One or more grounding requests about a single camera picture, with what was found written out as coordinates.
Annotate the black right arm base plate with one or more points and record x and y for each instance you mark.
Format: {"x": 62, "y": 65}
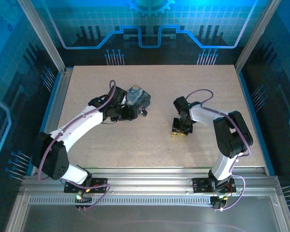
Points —
{"x": 200, "y": 184}

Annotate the small black padlock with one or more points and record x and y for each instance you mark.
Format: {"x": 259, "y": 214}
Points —
{"x": 143, "y": 112}

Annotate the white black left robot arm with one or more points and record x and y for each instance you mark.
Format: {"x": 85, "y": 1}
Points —
{"x": 87, "y": 120}

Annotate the dark box with painted lid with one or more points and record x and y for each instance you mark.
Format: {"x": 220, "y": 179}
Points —
{"x": 137, "y": 95}

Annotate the aluminium frame post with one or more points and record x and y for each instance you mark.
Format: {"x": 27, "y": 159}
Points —
{"x": 42, "y": 33}
{"x": 255, "y": 33}

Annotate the aluminium mounting rail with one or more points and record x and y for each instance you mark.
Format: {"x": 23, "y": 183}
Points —
{"x": 147, "y": 181}

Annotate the aluminium side rail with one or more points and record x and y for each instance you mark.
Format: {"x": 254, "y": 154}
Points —
{"x": 59, "y": 96}

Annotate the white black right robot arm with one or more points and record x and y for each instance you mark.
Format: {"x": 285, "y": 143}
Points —
{"x": 200, "y": 116}

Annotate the grey metal panel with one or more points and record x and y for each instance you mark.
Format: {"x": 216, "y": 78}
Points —
{"x": 145, "y": 217}

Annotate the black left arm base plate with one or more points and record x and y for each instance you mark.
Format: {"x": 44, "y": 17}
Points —
{"x": 99, "y": 184}

